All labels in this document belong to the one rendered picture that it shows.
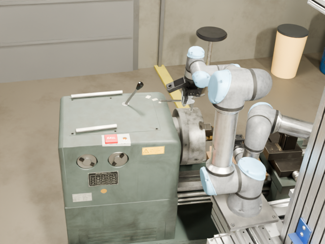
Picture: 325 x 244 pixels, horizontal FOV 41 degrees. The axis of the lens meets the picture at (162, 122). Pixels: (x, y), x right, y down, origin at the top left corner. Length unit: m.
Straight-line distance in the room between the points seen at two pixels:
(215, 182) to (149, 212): 0.74
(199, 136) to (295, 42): 3.23
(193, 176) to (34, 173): 1.77
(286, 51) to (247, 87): 3.87
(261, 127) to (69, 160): 0.90
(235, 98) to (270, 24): 4.34
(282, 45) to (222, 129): 3.83
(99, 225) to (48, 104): 2.53
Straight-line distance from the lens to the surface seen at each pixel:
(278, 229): 2.03
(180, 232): 2.64
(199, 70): 1.92
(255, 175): 1.78
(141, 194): 2.30
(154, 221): 2.47
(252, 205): 1.88
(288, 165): 2.55
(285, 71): 5.52
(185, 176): 2.50
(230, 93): 1.53
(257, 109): 2.10
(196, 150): 2.31
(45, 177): 3.83
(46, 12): 4.93
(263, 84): 1.57
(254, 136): 2.01
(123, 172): 2.18
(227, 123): 1.61
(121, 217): 2.41
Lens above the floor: 2.51
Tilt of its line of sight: 34 degrees down
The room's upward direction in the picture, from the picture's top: 3 degrees clockwise
